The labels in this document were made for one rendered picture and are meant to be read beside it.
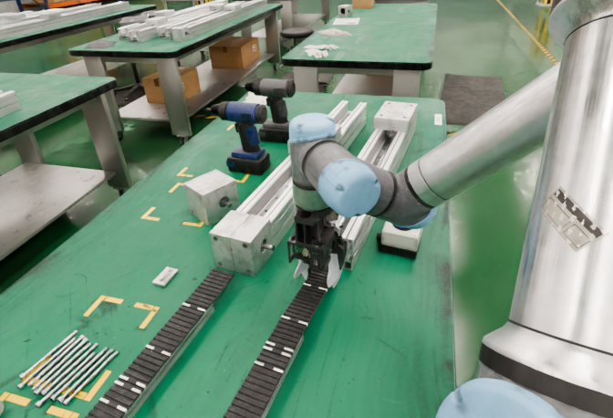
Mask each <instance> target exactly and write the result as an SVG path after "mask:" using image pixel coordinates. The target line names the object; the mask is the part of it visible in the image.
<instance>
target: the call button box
mask: <svg viewBox="0 0 613 418"><path fill-rule="evenodd" d="M421 235H422V228H421V229H410V228H400V227H397V226H396V225H393V224H392V223H390V222H387V221H386V223H385V225H384V227H383V229H382V232H381V233H377V240H379V241H381V245H380V252H383V253H387V254H392V255H395V256H403V257H407V258H411V259H416V256H417V254H418V250H419V246H420V243H421Z"/></svg>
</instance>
